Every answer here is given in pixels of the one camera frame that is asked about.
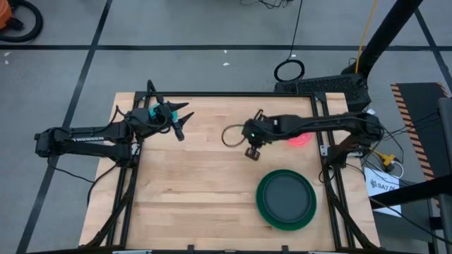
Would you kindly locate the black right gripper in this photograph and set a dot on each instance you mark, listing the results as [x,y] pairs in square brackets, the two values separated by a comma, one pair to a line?
[259,130]

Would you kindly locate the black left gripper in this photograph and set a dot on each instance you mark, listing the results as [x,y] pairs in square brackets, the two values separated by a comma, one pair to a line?
[164,114]

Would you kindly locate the small clear green plate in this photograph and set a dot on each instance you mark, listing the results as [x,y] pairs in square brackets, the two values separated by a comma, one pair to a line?
[233,135]

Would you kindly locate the small clear blue plate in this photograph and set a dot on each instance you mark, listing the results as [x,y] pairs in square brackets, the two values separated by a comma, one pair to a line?
[152,112]

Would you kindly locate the large green plastic plate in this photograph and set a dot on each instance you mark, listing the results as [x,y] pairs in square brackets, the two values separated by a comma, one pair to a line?
[259,201]

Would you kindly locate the dark slate plastic plate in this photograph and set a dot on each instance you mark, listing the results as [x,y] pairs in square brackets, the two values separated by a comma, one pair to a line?
[286,199]

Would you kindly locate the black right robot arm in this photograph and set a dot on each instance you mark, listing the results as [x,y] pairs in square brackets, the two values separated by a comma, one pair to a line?
[325,121]

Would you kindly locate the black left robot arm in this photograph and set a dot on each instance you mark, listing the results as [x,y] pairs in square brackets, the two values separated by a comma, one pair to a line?
[88,139]

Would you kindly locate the small clear red plate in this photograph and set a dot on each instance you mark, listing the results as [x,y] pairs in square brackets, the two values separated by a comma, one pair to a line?
[300,140]

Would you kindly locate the small white tag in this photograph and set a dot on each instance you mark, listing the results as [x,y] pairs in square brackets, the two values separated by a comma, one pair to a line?
[370,111]

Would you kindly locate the yellow plug connector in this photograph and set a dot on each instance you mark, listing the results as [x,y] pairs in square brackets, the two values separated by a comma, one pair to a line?
[387,159]

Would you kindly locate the white printed paper sheet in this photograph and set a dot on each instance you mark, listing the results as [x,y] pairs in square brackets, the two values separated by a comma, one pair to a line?
[383,192]

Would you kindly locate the black slanted pole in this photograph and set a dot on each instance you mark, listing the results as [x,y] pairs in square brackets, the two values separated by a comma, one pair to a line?
[385,31]

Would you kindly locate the dark cabinet with striped edge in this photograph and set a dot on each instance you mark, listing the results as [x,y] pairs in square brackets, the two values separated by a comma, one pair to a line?
[420,102]

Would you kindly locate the black metal beam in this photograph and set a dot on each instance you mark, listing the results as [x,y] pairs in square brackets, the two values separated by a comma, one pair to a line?
[416,190]

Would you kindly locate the orange vacuum cleaner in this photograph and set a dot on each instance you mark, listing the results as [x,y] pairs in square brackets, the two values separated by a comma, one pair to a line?
[4,14]

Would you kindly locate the black metal table frame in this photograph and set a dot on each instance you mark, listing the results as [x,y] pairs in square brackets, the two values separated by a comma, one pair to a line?
[229,94]

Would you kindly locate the grey metal post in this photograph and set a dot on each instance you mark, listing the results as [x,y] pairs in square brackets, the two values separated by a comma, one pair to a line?
[445,141]

